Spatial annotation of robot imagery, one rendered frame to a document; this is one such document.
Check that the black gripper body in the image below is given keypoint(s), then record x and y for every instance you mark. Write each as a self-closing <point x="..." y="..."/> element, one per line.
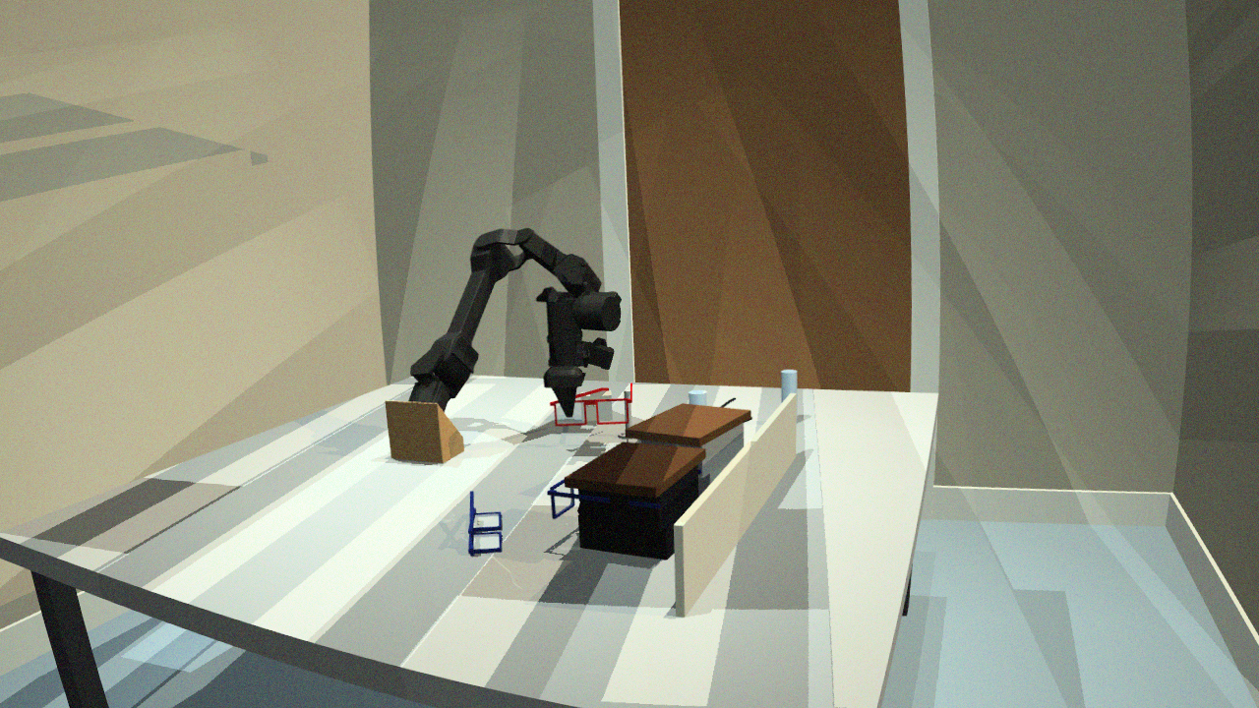
<point x="562" y="350"/>

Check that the beige flat panel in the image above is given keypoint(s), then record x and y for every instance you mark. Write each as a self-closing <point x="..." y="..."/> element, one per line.
<point x="714" y="524"/>

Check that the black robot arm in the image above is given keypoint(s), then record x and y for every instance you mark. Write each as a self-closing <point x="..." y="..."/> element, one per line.
<point x="447" y="366"/>

